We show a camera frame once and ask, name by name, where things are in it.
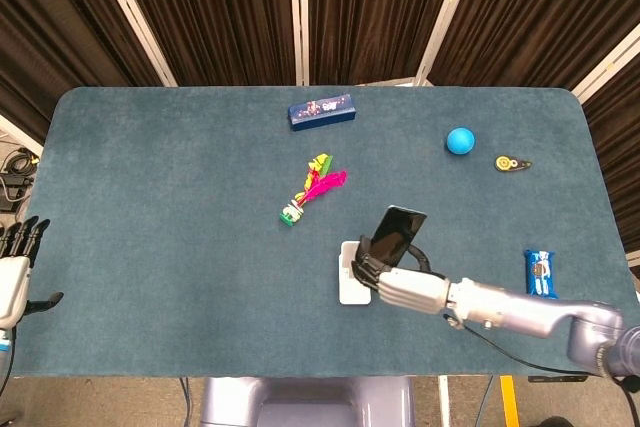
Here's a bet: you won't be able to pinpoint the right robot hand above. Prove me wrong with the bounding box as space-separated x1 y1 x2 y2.
349 235 450 317

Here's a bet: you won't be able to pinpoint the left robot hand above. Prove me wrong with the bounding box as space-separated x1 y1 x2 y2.
0 215 65 331

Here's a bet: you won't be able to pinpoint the black smartphone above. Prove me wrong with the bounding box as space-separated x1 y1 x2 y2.
370 204 428 266

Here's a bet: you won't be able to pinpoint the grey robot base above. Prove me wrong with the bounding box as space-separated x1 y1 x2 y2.
199 375 416 427

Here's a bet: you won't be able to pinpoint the white phone stand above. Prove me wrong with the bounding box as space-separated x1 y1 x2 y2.
338 240 374 306

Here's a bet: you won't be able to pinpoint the colourful feather shuttlecock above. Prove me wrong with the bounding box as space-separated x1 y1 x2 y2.
278 152 349 226

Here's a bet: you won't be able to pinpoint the blue cookie packet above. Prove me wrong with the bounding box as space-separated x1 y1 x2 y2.
523 248 561 301

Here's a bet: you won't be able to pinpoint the blue ball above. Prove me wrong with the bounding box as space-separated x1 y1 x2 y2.
446 127 476 156

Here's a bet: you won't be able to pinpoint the yellow black correction tape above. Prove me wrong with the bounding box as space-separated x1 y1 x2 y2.
494 155 533 172

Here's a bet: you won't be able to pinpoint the dark blue printed box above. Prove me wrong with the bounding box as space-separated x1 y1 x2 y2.
287 93 358 132

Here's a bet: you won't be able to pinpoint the blue table mat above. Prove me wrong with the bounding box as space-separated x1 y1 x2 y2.
9 86 630 379

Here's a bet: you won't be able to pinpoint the dark curtain backdrop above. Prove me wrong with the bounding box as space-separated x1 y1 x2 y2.
0 0 640 261

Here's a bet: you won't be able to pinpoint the black cables on floor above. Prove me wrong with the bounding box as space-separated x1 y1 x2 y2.
0 145 41 213

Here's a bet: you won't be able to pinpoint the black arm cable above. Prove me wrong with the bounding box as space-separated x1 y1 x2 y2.
443 314 594 377

